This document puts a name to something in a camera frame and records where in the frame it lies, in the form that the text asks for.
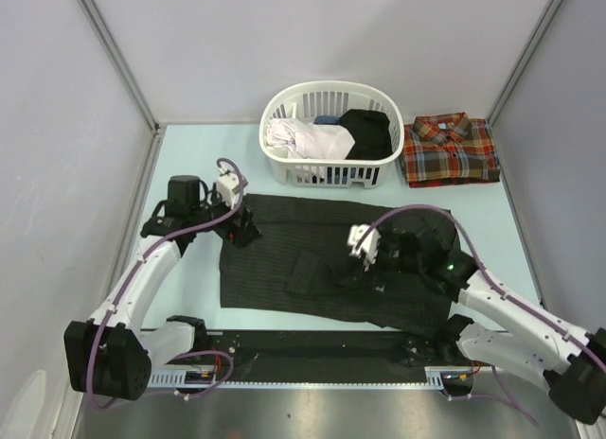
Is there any white slotted cable duct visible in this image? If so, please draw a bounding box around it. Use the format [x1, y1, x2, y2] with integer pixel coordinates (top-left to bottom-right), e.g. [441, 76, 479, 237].
[148, 367, 444, 391]

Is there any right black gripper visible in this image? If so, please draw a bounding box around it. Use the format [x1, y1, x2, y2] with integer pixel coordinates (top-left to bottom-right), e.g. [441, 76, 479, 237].
[354, 230, 423, 292]

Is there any white plastic laundry basket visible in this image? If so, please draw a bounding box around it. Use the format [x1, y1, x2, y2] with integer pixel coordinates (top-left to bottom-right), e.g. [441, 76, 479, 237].
[258, 80, 404, 188]

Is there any black garment in basket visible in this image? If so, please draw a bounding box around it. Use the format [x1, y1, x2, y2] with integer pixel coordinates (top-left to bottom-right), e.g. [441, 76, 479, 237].
[339, 110, 393, 161]

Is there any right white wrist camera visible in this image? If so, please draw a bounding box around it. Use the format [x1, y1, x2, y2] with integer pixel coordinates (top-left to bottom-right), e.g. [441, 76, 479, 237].
[347, 224, 381, 271]

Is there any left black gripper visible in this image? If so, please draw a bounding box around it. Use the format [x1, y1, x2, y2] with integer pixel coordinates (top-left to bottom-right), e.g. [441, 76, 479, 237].
[190, 187, 262, 249]

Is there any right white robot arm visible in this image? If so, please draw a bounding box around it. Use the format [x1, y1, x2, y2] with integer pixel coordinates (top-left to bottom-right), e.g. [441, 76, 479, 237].
[362, 213, 605, 425]

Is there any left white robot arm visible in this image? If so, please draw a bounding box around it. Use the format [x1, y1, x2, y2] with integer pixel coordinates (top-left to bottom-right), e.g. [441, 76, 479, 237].
[63, 169, 259, 401]

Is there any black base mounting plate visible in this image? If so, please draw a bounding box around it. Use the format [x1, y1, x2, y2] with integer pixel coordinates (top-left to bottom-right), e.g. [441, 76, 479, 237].
[160, 328, 474, 396]

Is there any red plaid folded shirt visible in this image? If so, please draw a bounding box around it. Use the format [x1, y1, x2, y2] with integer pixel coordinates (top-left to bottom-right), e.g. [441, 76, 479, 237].
[401, 113, 501, 188]

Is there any left aluminium corner post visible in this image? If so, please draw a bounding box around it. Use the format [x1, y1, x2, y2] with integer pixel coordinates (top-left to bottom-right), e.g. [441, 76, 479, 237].
[69, 0, 160, 133]

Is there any purple cable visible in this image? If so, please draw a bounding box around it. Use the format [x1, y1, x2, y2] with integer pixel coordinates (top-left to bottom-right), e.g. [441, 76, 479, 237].
[364, 204, 606, 426]
[87, 157, 250, 410]

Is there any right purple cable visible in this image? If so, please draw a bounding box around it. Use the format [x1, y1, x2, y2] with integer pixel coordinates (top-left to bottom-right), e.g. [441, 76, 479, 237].
[364, 204, 606, 426]

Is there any dark striped long sleeve shirt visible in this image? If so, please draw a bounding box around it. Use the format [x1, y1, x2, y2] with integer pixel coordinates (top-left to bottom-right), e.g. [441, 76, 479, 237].
[219, 194, 451, 338]

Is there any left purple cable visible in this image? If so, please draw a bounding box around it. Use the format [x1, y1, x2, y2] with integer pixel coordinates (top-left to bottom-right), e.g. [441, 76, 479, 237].
[87, 157, 250, 410]

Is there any aluminium corner post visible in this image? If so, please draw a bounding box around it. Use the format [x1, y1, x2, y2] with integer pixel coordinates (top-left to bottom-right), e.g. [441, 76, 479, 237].
[488, 0, 565, 126]
[69, 0, 160, 133]

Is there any blue garment in basket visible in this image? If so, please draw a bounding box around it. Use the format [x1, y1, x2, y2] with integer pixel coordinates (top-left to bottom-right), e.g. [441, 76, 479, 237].
[313, 115, 340, 125]

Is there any right aluminium corner post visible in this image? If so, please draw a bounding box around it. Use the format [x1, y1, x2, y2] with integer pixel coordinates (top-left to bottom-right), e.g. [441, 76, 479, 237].
[488, 0, 565, 126]

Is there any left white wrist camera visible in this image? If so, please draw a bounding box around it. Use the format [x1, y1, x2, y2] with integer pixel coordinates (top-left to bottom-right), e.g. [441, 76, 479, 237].
[216, 168, 247, 209]

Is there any white shirt in basket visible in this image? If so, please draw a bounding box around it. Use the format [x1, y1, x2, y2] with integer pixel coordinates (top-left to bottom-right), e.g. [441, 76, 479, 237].
[262, 118, 355, 160]

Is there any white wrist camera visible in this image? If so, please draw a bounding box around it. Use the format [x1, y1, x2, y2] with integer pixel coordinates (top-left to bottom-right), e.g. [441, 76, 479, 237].
[216, 168, 247, 209]
[347, 224, 381, 271]

